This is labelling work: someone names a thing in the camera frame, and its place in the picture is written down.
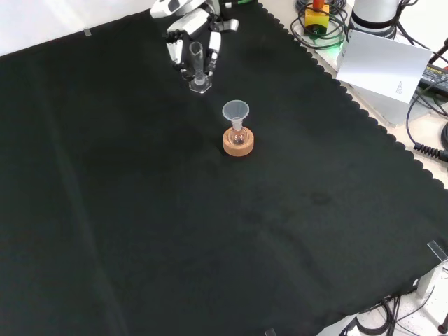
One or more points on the small glass round-bottom flask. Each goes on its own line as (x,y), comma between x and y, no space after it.
(238,138)

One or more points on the black power adapter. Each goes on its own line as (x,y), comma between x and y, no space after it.
(435,75)

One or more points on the yellow stop button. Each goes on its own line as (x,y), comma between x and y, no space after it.
(316,21)

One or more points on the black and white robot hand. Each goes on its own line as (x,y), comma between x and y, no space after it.
(190,22)

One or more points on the clear glass graduated cylinder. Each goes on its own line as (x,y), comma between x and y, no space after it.
(200,87)

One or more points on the clear cloth clamp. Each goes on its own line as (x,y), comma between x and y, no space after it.
(437,250)

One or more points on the clear plastic funnel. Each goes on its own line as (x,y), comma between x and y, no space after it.
(235,108)

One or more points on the black scalloped bench cloth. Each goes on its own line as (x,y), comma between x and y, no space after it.
(140,210)

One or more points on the black tripod leg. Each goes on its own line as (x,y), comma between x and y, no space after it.
(439,52)

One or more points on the silver metal bracket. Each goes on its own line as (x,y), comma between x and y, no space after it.
(428,283)

